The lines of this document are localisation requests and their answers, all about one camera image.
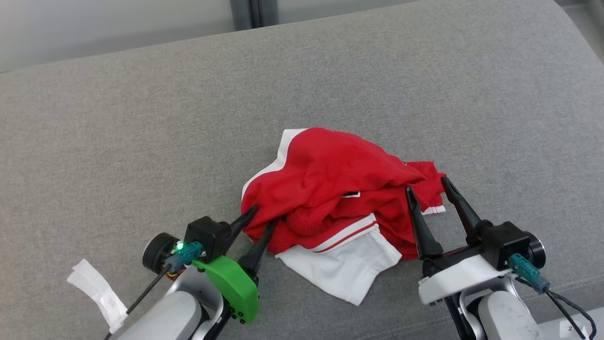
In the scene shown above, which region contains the teal cable connector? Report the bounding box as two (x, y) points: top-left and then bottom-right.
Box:
(509, 253), (552, 293)
(165, 242), (204, 275)

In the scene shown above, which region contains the white numbered label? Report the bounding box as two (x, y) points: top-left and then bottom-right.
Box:
(560, 319), (591, 340)

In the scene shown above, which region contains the dark grey window post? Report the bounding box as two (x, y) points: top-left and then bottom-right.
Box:
(230, 0), (280, 30)

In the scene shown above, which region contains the red Bulls basketball jersey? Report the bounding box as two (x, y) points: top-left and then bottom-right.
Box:
(241, 127), (447, 306)

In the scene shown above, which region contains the teal left cable connector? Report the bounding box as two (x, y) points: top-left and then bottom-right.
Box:
(165, 242), (204, 275)

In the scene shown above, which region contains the teal right cable connector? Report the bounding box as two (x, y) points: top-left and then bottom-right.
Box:
(509, 253), (552, 293)

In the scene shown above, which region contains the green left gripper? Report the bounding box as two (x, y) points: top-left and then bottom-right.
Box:
(142, 204), (278, 325)

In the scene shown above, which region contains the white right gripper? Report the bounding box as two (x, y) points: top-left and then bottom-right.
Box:
(405, 175), (547, 306)

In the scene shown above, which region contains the white tape tag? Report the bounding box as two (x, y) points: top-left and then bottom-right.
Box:
(67, 259), (129, 334)

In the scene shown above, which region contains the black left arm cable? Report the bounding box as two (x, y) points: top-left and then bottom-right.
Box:
(103, 264), (176, 340)

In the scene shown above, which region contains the grey fabric sofa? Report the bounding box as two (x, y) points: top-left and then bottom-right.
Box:
(0, 0), (604, 340)

